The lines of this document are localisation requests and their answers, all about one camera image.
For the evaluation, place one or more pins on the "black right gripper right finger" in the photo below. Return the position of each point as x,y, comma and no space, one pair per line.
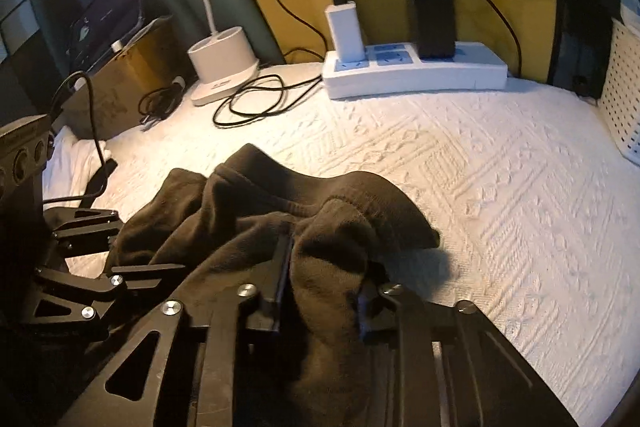
434,365

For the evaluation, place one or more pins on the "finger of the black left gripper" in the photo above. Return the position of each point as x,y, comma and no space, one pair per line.
77,232
60,304

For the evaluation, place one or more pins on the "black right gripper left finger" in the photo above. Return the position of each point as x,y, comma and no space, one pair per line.
219,370

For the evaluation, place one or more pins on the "dark brown printed t-shirt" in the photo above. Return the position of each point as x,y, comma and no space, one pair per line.
344,229

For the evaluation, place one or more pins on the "brown cardboard box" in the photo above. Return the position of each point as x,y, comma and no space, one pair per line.
152,62

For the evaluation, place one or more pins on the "black tablet on stand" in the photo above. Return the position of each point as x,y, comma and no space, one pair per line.
103,23

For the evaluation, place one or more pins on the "white desk lamp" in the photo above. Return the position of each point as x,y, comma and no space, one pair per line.
224,61

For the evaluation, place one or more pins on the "white power strip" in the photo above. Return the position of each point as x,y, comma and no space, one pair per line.
396,68

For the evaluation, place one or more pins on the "white perforated basket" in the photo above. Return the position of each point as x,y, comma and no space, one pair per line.
619,102

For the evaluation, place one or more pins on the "white charger adapter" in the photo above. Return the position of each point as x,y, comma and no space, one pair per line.
345,32

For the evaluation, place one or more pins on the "black charger adapter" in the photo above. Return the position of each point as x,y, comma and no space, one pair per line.
432,26

